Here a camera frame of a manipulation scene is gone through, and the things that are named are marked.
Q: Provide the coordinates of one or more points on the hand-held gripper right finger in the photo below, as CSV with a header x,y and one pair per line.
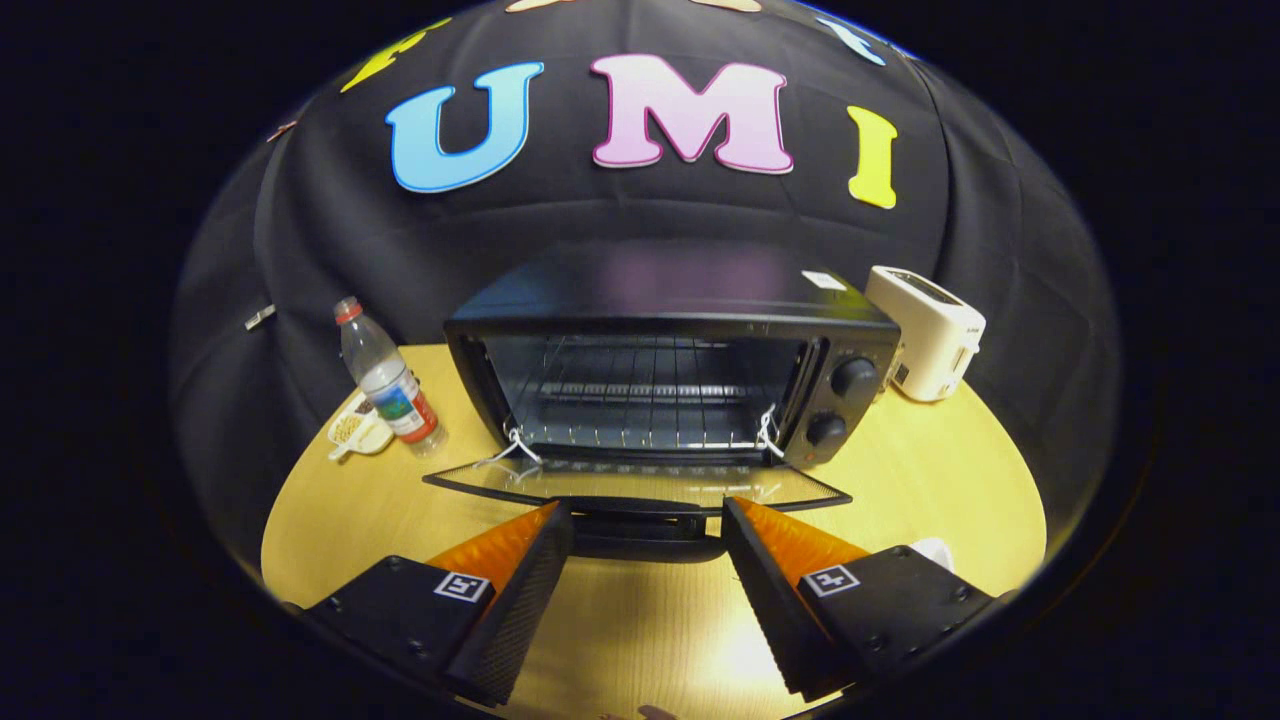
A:
x,y
765,605

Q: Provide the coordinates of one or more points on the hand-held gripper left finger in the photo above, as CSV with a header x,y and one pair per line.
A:
x,y
525,610

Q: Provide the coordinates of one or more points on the black toaster oven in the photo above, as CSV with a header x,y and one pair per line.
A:
x,y
660,290

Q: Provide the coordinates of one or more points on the white bread toaster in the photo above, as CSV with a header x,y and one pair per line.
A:
x,y
930,335

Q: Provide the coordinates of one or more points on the clear plastic water bottle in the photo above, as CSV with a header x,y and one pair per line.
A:
x,y
385,375

